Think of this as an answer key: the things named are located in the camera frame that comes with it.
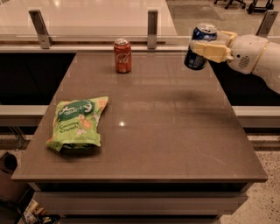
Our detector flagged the blue pepsi can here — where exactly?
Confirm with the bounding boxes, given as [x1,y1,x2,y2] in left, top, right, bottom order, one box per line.
[184,23,217,70]

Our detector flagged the black wheeled cart base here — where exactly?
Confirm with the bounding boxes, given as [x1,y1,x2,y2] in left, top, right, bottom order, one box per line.
[247,0,274,14]

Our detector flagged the office chair base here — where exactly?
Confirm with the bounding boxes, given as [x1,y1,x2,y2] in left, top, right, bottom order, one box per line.
[213,0,247,10]

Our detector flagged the right metal railing bracket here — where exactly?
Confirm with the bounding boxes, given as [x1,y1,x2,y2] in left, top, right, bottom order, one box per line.
[256,10,278,38]

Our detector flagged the green snack chip bag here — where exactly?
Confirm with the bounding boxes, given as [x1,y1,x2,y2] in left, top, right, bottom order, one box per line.
[46,96,109,152]

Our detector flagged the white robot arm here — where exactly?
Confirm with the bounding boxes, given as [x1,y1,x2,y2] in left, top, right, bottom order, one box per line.
[190,31,280,94]

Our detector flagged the red coke can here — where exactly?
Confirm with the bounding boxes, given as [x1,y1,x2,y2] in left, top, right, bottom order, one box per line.
[114,38,131,74]

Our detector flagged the magazines on floor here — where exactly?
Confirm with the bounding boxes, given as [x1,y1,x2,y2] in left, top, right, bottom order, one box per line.
[20,199,61,224]

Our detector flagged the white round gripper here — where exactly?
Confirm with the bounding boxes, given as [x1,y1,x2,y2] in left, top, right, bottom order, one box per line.
[189,31,269,74]

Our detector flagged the metal railing bracket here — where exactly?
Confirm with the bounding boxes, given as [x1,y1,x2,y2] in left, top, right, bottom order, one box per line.
[29,10,53,49]
[256,10,278,38]
[147,10,158,49]

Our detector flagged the grey table base drawer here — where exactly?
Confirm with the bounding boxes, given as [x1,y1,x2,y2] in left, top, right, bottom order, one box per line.
[33,192,248,217]

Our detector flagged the left metal railing bracket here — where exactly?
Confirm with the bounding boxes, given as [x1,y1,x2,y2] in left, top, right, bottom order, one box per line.
[29,10,53,49]

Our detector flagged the dark bin at left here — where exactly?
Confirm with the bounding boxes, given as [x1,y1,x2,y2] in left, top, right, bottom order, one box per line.
[0,152,29,202]

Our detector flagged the middle metal railing bracket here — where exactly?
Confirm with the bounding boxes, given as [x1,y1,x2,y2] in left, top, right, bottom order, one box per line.
[147,10,158,49]

